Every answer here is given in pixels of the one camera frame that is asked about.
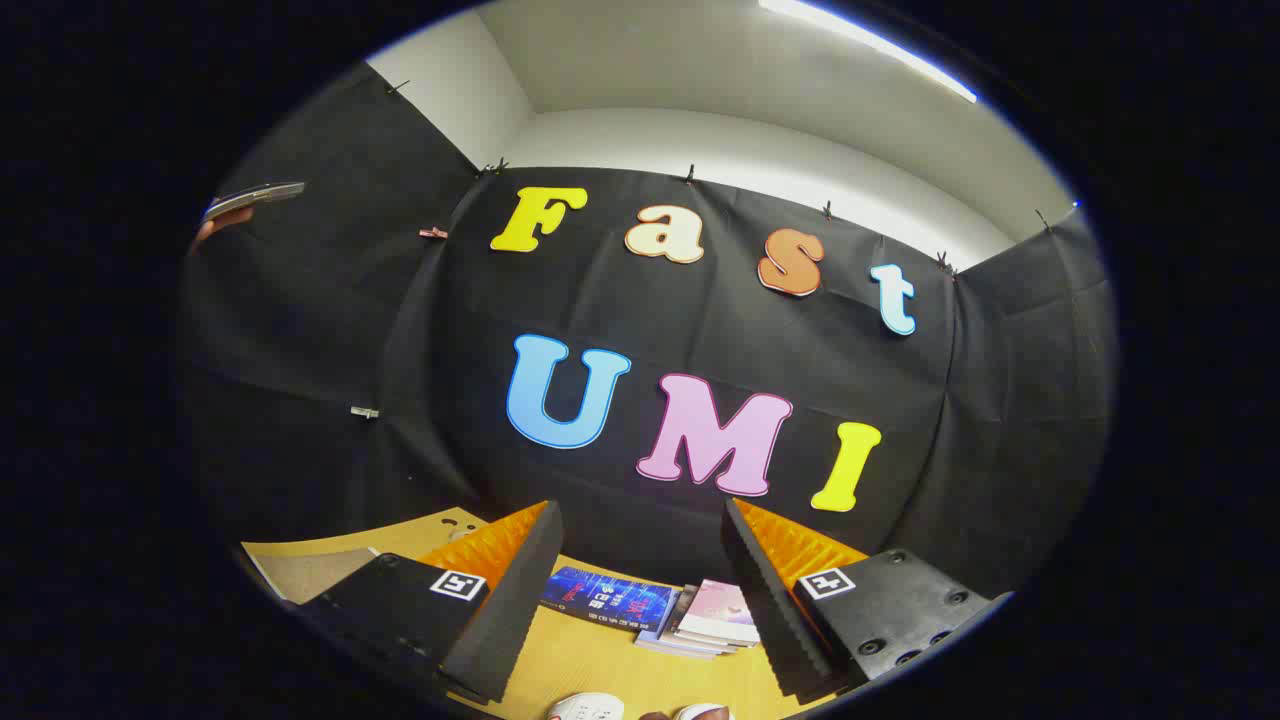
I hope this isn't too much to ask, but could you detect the beige fabric storage box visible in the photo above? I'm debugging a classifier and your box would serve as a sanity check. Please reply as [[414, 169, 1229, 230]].
[[243, 545, 383, 604]]

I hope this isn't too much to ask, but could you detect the grey cover book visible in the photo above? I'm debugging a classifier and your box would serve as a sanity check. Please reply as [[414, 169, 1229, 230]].
[[658, 585, 749, 654]]

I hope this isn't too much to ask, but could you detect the dark blue book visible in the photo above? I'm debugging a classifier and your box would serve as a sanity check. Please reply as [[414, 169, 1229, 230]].
[[540, 566, 682, 633]]

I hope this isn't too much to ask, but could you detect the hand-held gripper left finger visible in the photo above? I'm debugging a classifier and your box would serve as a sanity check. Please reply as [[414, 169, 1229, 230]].
[[297, 500, 564, 705]]

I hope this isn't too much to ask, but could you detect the smartphone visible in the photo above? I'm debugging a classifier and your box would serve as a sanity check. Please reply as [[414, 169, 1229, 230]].
[[204, 182, 307, 218]]

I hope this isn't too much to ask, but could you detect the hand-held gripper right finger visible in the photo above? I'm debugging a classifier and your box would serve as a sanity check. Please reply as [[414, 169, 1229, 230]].
[[722, 497, 1013, 702]]

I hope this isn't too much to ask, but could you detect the light blue cover book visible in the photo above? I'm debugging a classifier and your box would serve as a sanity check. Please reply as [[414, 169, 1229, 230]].
[[634, 590, 739, 661]]

